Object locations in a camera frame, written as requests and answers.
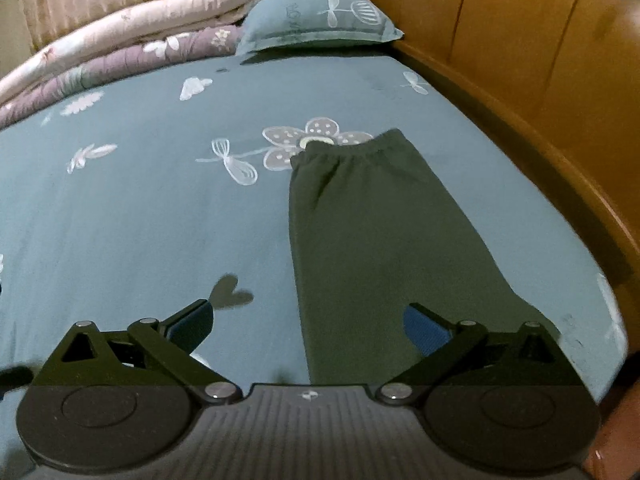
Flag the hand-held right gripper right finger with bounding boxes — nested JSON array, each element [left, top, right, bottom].
[[376, 303, 571, 405]]

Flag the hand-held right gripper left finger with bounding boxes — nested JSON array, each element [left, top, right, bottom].
[[47, 300, 241, 405]]

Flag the dark green pants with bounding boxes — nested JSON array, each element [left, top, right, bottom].
[[289, 129, 561, 386]]

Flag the blue floral bed sheet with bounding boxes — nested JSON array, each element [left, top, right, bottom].
[[0, 50, 628, 406]]

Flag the wooden headboard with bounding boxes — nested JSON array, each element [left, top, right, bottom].
[[325, 0, 640, 480]]

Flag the pink folded quilt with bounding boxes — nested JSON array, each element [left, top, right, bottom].
[[0, 0, 311, 106]]

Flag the blue floral pillow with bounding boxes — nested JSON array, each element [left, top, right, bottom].
[[235, 0, 405, 56]]

